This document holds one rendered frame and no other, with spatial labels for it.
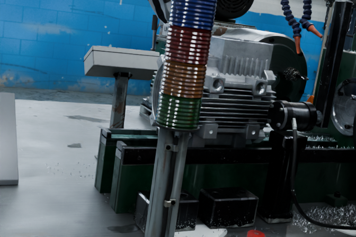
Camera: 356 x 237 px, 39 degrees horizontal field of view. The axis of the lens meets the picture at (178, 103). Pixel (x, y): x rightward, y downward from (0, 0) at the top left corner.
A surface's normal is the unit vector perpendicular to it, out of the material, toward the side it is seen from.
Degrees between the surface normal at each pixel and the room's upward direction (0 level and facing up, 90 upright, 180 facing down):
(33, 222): 0
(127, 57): 60
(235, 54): 90
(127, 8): 90
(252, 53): 90
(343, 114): 90
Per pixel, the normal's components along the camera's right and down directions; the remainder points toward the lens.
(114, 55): 0.44, -0.30
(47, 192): 0.14, -0.97
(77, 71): 0.40, 0.22
